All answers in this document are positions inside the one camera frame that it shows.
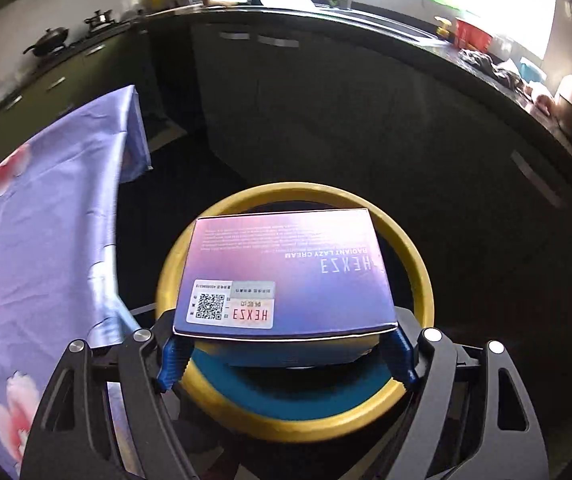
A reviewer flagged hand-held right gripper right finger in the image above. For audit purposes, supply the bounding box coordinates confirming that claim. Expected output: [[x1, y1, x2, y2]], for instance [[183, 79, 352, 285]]
[[378, 307, 552, 480]]

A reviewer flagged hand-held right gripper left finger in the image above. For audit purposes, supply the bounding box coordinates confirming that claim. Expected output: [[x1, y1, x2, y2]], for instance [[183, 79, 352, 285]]
[[20, 310, 197, 480]]

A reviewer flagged yellow rimmed trash bin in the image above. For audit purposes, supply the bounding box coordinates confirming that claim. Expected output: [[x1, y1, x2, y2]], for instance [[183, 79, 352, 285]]
[[156, 182, 437, 445]]

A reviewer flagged purple gradient cardboard box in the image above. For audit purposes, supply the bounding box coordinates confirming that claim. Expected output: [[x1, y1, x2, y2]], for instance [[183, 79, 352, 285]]
[[172, 207, 399, 368]]

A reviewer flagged purple floral tablecloth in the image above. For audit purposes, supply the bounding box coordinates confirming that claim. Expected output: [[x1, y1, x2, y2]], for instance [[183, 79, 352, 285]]
[[0, 85, 154, 480]]

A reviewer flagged dark kitchen counter cabinet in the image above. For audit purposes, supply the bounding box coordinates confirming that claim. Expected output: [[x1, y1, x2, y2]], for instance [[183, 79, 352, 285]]
[[140, 5, 572, 321]]

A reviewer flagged green kitchen cabinet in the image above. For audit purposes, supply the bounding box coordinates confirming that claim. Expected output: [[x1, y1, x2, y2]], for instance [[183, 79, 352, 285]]
[[0, 25, 187, 161]]

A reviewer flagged dark cloth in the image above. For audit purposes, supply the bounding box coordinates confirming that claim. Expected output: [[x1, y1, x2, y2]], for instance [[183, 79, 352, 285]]
[[458, 47, 524, 88]]

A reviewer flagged red plastic container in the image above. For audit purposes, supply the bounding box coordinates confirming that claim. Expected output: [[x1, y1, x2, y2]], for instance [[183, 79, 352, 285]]
[[453, 16, 494, 53]]

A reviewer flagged black wok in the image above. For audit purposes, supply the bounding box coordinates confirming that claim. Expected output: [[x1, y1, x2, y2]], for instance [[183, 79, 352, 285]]
[[22, 26, 71, 57]]

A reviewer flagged gas stove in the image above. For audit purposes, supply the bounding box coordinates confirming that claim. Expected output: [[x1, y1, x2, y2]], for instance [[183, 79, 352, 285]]
[[83, 7, 129, 36]]

